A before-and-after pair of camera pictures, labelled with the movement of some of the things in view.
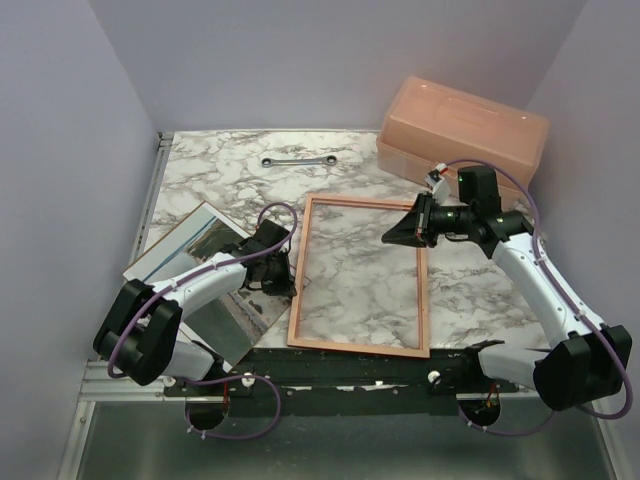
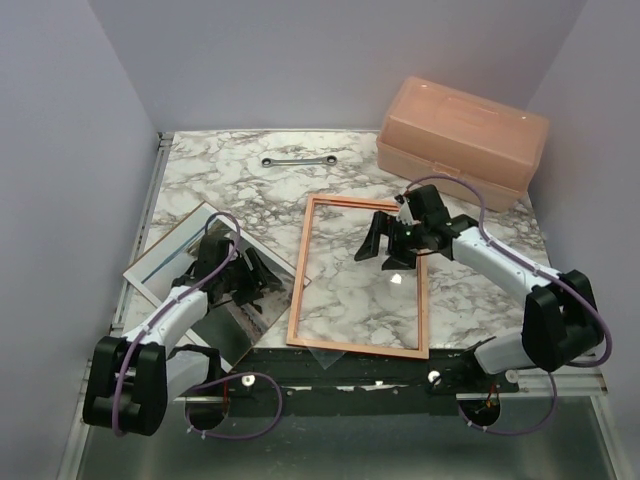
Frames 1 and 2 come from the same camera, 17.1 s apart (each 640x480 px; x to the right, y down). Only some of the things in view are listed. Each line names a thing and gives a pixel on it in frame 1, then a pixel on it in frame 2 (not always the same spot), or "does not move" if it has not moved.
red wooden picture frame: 423,309 does not move
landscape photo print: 233,326 does not move
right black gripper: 414,227 -> 381,224
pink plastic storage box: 429,124 does not move
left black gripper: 285,287 -> 256,278
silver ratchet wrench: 331,160 does not move
